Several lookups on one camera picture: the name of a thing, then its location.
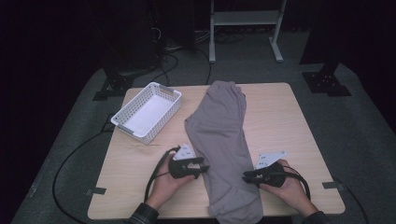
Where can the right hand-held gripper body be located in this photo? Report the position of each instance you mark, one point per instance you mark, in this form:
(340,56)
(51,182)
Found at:
(272,175)

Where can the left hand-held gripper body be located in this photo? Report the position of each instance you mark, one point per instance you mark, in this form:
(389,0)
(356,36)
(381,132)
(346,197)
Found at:
(179,169)

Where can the grey pants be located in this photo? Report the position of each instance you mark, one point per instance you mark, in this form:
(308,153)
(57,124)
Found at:
(218,140)

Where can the white perforated plastic basket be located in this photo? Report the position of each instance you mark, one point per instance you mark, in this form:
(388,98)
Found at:
(146,113)

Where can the person's left hand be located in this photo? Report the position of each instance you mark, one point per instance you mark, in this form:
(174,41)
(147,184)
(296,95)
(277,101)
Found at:
(165,186)

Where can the person's right hand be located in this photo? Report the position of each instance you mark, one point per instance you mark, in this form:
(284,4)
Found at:
(291,193)

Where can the dark tape strip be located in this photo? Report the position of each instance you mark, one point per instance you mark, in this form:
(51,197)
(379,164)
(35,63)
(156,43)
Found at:
(96,191)
(333,185)

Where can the black metal stand base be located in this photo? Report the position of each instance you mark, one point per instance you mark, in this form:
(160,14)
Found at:
(116,84)
(327,82)

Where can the white metal stand frame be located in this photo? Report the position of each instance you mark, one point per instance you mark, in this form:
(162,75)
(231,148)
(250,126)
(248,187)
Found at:
(243,18)

